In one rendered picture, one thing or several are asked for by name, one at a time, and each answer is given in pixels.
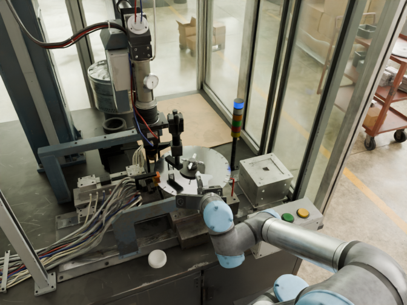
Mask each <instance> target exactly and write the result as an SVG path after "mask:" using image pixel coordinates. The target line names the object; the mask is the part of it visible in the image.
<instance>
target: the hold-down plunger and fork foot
mask: <svg viewBox="0 0 407 305"><path fill-rule="evenodd" d="M165 161H166V162H167V165H168V170H170V169H169V164H170V165H171V166H172V167H173V170H174V168H176V169H177V170H178V171H179V170H180V169H182V168H183V164H182V163H181V162H180V156H179V157H172V156H171V155H168V156H166V157H165Z"/></svg>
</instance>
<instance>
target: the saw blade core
mask: <svg viewBox="0 0 407 305"><path fill-rule="evenodd" d="M201 147H202V148H201ZM216 153H217V154H216ZM194 154H196V157H195V159H196V160H199V161H201V162H203V163H204V165H205V172H204V174H209V175H212V176H213V178H212V179H211V180H209V181H208V186H206V187H203V188H209V186H215V185H220V186H221V187H222V188H223V187H224V186H225V185H226V183H227V182H228V181H229V180H227V179H230V175H231V168H230V165H229V163H228V161H227V159H226V158H225V157H224V156H223V155H222V154H220V153H219V152H217V151H215V150H213V149H210V148H207V147H204V146H184V147H183V156H180V162H181V163H182V162H184V161H181V159H188V160H189V159H190V158H193V156H194ZM168 155H171V150H170V151H168V152H166V153H165V154H163V155H162V156H161V157H160V158H159V159H158V160H157V162H156V172H159V174H160V177H159V178H156V179H155V181H156V182H157V184H158V185H159V186H160V187H161V188H162V189H163V190H164V191H166V192H168V193H170V194H172V195H178V194H180V193H183V194H197V188H198V187H197V181H196V178H187V177H184V176H183V175H182V174H181V173H180V171H178V170H177V169H176V168H174V170H171V171H169V170H168V165H167V162H166V161H165V157H166V156H168ZM171 156H172V155H171ZM225 178H226V179H225ZM165 187H166V188H165Z"/></svg>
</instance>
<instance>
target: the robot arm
mask: <svg viewBox="0 0 407 305"><path fill-rule="evenodd" d="M195 176H196V181H197V187H198V188H197V194H183V193H180V194H178V195H176V207H177V208H183V209H195V210H198V213H199V215H203V218H204V221H205V223H206V226H207V229H208V232H209V234H210V237H211V241H212V243H213V246H214V250H215V254H216V255H217V257H218V260H219V263H220V265H221V266H223V267H225V268H234V267H237V266H239V265H241V264H242V262H243V261H244V259H245V257H244V251H246V250H247V249H249V248H251V247H252V246H254V245H255V244H258V243H259V242H261V241H264V242H266V243H269V244H271V245H273V246H275V247H277V248H279V249H282V250H284V251H286V252H288V253H290V254H293V255H295V256H297V257H299V258H301V259H303V260H306V261H308V262H310V263H312V264H315V265H316V266H318V267H321V268H323V269H325V270H327V271H330V272H332V273H334V275H332V276H331V277H329V278H328V279H326V280H325V281H323V282H321V283H317V284H313V285H311V286H309V285H308V284H307V283H306V282H305V281H304V280H303V279H301V278H300V277H298V276H295V275H291V274H286V275H282V276H280V277H279V278H278V279H277V280H276V281H275V283H274V286H273V287H272V288H271V289H270V290H268V291H266V292H265V293H264V294H262V295H261V296H259V297H258V298H256V299H255V300H253V301H252V302H250V303H249V304H247V305H407V275H406V273H405V271H404V270H403V268H402V267H401V265H399V264H398V262H396V261H395V259H393V258H392V257H391V256H390V255H389V254H387V253H386V252H384V251H382V250H381V249H379V248H377V247H375V246H372V245H370V244H368V243H364V242H362V241H358V240H351V241H349V242H347V241H343V240H340V239H338V238H334V237H331V236H329V235H325V234H322V233H319V232H316V231H313V230H310V229H307V228H304V227H301V226H298V225H295V224H292V223H289V222H287V221H283V220H282V219H281V217H280V216H279V214H278V213H277V212H275V210H273V209H266V210H264V211H260V212H258V213H257V214H256V215H254V216H252V217H250V218H248V219H247V220H245V221H243V222H241V223H239V224H238V225H234V223H233V214H232V212H231V209H230V207H229V206H228V205H227V197H226V196H223V189H222V187H221V186H220V185H215V186H209V188H203V187H206V186H208V181H209V180H211V179H212V178H213V176H212V175H209V174H201V173H200V172H199V171H197V173H196V174H195ZM217 187H220V188H217Z"/></svg>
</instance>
